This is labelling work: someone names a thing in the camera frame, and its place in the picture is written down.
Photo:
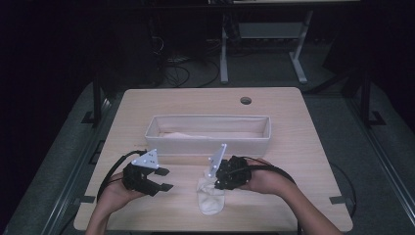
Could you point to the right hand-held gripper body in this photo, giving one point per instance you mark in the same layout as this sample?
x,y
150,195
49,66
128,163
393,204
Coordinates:
x,y
233,173

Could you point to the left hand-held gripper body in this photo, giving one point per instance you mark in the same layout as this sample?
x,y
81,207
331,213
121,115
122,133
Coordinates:
x,y
135,178

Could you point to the white sock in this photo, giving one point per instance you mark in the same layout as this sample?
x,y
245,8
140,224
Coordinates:
x,y
210,200

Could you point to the white fabric storage box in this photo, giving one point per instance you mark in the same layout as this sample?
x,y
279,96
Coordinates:
x,y
202,147

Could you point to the person's left hand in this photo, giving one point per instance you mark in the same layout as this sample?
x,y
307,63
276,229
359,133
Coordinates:
x,y
114,196

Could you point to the person's right hand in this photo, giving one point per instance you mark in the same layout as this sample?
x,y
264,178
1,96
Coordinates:
x,y
267,179

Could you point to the pale pink cloth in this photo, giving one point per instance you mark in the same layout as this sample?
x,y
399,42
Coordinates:
x,y
182,134

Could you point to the black tape strip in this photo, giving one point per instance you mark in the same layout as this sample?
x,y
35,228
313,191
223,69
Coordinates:
x,y
337,200
88,199

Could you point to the black metal stand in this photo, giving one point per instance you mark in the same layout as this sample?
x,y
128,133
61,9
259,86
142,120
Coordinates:
x,y
366,98
97,98

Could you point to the aluminium floor rail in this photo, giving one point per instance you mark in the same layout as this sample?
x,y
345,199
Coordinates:
x,y
78,163
385,163

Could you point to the white metal desk frame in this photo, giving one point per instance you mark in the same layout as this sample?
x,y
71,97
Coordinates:
x,y
223,58

